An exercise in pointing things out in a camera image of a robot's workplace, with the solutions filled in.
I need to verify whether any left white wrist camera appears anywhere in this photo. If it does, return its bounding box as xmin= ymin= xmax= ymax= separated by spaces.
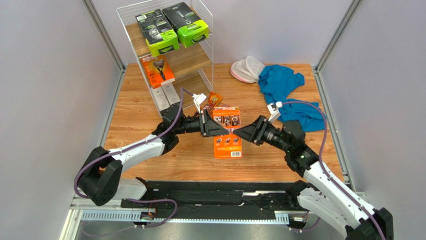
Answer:
xmin=192 ymin=93 xmax=207 ymax=113

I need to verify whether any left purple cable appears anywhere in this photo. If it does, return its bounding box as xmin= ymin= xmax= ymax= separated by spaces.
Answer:
xmin=73 ymin=87 xmax=195 ymax=231

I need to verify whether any left white grey cosmetic box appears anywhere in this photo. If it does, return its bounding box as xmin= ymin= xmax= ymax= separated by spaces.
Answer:
xmin=150 ymin=87 xmax=170 ymax=112

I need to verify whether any orange razor cartridge pack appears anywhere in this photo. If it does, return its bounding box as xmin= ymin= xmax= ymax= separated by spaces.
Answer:
xmin=212 ymin=107 xmax=243 ymax=159

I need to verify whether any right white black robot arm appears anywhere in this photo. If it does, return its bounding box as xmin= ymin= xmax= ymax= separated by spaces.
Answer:
xmin=233 ymin=115 xmax=395 ymax=240

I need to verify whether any right white grey cosmetic box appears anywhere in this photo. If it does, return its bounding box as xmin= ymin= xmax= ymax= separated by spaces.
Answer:
xmin=161 ymin=83 xmax=181 ymax=106

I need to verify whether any white wire wooden shelf unit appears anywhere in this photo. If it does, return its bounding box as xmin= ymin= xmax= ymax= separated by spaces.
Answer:
xmin=117 ymin=0 xmax=214 ymax=115

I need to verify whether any orange clear razor blister pack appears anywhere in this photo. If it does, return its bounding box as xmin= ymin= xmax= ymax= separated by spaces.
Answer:
xmin=215 ymin=102 xmax=230 ymax=108

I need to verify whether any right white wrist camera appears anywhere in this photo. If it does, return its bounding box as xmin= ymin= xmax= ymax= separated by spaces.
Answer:
xmin=267 ymin=101 xmax=283 ymax=124

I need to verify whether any black green razor box small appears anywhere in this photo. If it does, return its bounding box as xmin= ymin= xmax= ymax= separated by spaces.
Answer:
xmin=162 ymin=1 xmax=209 ymax=48

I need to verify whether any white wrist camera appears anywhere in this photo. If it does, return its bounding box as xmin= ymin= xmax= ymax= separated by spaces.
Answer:
xmin=267 ymin=101 xmax=283 ymax=124
xmin=192 ymin=93 xmax=207 ymax=113

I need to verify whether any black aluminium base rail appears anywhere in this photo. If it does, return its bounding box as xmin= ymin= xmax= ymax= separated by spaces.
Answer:
xmin=69 ymin=179 xmax=374 ymax=231

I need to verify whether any white grey cosmetic box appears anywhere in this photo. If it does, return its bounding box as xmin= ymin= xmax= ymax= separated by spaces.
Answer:
xmin=161 ymin=83 xmax=181 ymax=106
xmin=150 ymin=87 xmax=170 ymax=112

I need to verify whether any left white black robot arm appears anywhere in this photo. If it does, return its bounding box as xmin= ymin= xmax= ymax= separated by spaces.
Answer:
xmin=74 ymin=105 xmax=228 ymax=206

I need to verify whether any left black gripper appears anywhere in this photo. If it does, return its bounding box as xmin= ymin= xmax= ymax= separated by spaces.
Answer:
xmin=174 ymin=109 xmax=228 ymax=137

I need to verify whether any orange disposable razor pack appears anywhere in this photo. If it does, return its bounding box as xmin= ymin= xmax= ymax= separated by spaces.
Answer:
xmin=203 ymin=91 xmax=223 ymax=111

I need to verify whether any black green razor box large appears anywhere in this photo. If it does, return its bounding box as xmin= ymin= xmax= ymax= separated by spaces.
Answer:
xmin=135 ymin=9 xmax=180 ymax=57

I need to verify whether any white pink mesh laundry bag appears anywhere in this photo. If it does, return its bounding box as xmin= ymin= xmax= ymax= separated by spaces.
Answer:
xmin=230 ymin=56 xmax=266 ymax=84

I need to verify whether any blue cloth garment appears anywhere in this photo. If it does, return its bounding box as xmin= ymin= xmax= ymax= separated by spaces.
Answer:
xmin=258 ymin=64 xmax=325 ymax=132

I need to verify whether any orange Gillette Fusion razor box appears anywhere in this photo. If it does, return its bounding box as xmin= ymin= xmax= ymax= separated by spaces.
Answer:
xmin=139 ymin=54 xmax=175 ymax=89

